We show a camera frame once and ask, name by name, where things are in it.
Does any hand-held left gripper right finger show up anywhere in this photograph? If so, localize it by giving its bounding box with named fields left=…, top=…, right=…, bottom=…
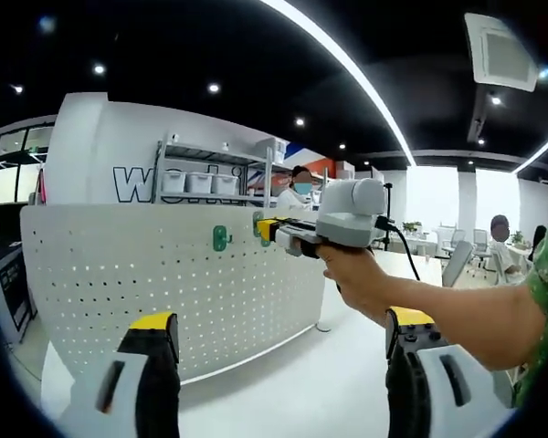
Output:
left=384, top=306, right=515, bottom=438

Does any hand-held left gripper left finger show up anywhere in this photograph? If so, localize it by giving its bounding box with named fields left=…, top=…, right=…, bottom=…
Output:
left=57, top=311, right=182, bottom=438

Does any white perforated mounting plate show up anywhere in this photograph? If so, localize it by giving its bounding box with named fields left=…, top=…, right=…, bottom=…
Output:
left=19, top=203, right=333, bottom=384

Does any person's right hand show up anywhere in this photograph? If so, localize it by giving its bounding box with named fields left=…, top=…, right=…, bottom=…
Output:
left=319, top=245, right=394, bottom=320

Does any black tripod stand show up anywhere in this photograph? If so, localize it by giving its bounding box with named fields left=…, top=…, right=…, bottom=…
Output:
left=372, top=166, right=395, bottom=251

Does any long ceiling light strip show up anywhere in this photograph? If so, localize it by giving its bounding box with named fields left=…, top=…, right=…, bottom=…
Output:
left=259, top=0, right=416, bottom=166

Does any white storage bin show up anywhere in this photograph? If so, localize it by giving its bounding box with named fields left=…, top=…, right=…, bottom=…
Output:
left=162, top=171, right=187, bottom=193
left=185, top=172, right=213, bottom=193
left=211, top=174, right=238, bottom=195

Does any grey metal shelf rack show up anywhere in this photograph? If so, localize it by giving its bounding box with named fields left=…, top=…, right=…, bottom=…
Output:
left=156, top=134, right=275, bottom=209

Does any grey office chair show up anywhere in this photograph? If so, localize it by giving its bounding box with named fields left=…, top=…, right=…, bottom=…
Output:
left=441, top=239, right=475, bottom=289

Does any grey equipment cabinet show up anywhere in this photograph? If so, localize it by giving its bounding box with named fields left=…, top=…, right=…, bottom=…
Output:
left=0, top=241, right=34, bottom=339

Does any ceiling air conditioner vent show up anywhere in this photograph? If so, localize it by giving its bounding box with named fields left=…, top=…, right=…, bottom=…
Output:
left=464, top=12, right=540, bottom=91

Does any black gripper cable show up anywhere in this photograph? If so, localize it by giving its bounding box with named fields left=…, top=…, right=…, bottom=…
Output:
left=376, top=216, right=422, bottom=283

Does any hanging bag with pink strap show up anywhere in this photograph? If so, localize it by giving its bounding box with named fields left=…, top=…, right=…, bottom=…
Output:
left=34, top=171, right=49, bottom=207

